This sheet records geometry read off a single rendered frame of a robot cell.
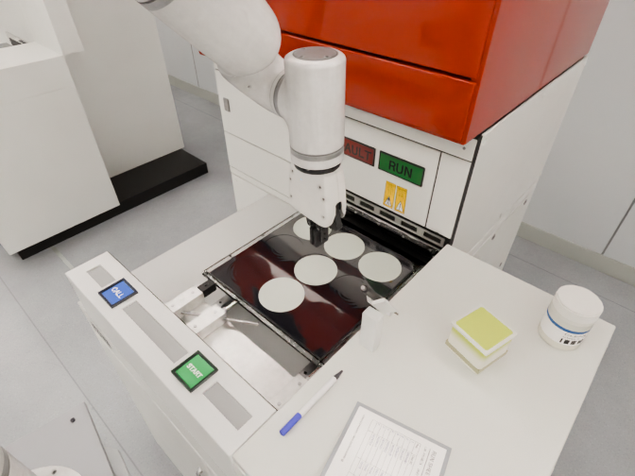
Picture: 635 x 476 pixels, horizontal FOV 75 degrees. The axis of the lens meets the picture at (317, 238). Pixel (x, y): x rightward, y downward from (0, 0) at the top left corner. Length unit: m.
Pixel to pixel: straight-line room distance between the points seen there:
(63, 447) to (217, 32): 0.73
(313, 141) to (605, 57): 1.83
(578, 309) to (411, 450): 0.35
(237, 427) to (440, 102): 0.64
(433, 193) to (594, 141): 1.54
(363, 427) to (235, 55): 0.53
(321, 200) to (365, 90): 0.31
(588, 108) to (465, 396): 1.83
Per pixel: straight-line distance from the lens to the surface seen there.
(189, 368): 0.76
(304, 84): 0.58
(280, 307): 0.89
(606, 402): 2.13
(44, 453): 0.93
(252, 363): 0.84
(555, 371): 0.82
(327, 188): 0.64
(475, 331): 0.73
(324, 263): 0.98
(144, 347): 0.82
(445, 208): 0.94
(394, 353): 0.75
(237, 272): 0.98
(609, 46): 2.29
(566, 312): 0.79
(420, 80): 0.81
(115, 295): 0.92
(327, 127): 0.60
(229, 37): 0.48
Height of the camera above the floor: 1.58
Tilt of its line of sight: 40 degrees down
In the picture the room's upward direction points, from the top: straight up
